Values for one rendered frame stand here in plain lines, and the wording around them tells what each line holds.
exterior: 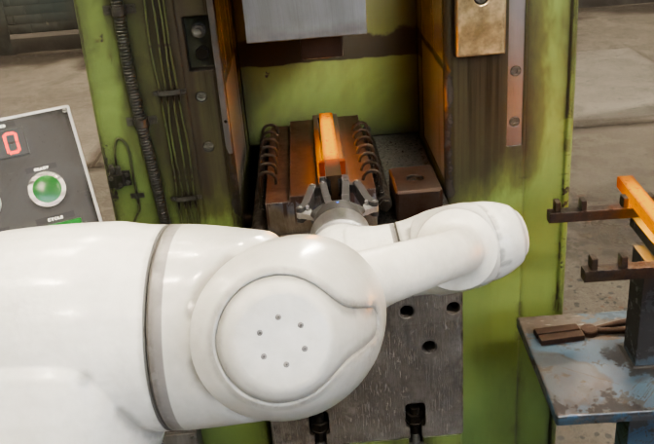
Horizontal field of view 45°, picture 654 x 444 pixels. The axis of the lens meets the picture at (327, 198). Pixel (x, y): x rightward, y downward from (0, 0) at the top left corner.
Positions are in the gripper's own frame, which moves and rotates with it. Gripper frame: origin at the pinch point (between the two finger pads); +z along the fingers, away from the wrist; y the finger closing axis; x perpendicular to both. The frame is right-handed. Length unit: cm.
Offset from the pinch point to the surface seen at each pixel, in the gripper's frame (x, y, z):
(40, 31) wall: -90, -242, 596
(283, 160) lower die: -6.2, -9.4, 25.8
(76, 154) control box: 8.8, -41.7, -1.7
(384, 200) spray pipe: -7.6, 9.1, 5.7
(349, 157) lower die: -4.9, 3.9, 21.3
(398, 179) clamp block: -6.0, 12.3, 11.0
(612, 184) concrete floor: -106, 134, 211
